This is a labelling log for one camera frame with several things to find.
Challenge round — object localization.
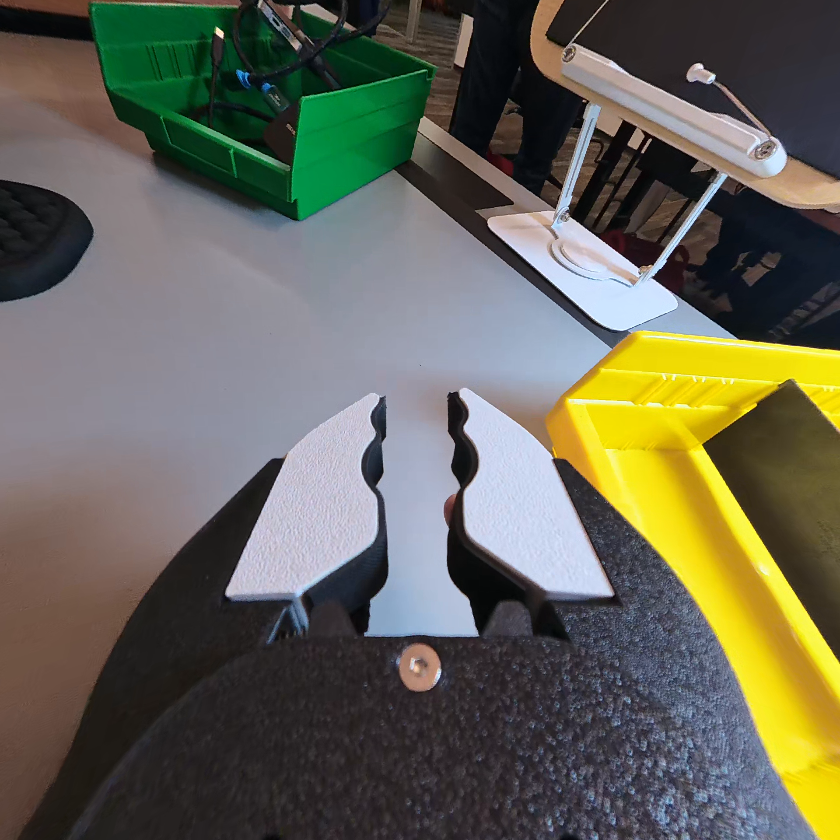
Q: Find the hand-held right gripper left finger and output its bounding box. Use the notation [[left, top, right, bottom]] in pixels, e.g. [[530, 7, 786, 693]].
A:
[[225, 394, 388, 603]]

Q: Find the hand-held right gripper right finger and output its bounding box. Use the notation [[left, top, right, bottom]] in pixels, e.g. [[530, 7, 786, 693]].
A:
[[448, 388, 616, 601]]

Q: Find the yellow plastic bin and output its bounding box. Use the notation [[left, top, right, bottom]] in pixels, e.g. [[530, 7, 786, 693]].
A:
[[546, 331, 840, 840]]

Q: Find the black adapter thin cable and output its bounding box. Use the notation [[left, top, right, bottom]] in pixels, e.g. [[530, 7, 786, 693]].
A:
[[206, 26, 306, 163]]

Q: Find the green plastic bin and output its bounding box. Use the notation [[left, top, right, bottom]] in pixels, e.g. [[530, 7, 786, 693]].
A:
[[88, 0, 438, 222]]

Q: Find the white stand base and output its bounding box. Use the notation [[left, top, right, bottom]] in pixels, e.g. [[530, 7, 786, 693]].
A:
[[487, 101, 731, 332]]

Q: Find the black bin divider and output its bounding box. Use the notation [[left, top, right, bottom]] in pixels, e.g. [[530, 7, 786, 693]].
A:
[[702, 379, 840, 664]]

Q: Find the grey tape strip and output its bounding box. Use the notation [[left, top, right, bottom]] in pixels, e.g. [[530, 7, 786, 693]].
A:
[[397, 157, 516, 212]]

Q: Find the black mesh cushion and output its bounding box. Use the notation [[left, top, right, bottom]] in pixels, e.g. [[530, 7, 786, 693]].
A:
[[0, 180, 95, 303]]

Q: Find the black board with wooden rim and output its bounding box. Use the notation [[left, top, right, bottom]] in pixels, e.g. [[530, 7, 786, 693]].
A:
[[530, 0, 840, 212]]

